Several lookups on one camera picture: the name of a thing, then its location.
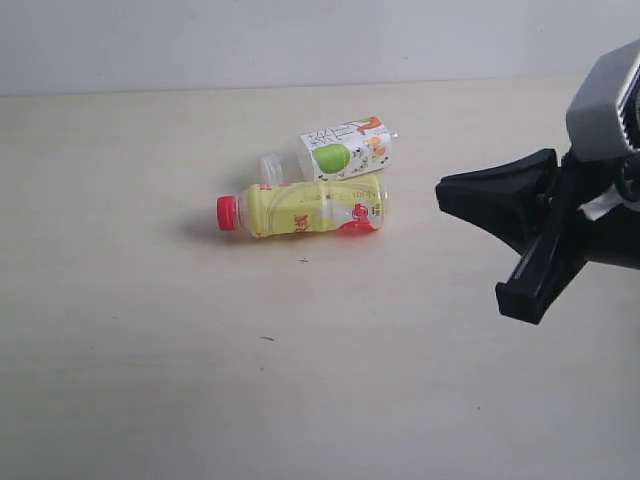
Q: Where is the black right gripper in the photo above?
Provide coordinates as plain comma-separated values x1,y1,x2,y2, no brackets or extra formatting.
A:
435,148,639,325

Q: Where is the yellow juice bottle red cap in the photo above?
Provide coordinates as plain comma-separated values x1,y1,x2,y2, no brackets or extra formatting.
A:
216,174,388,238

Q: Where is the clear tea bottle apple label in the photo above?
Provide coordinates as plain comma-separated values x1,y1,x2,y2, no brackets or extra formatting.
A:
258,116,398,184

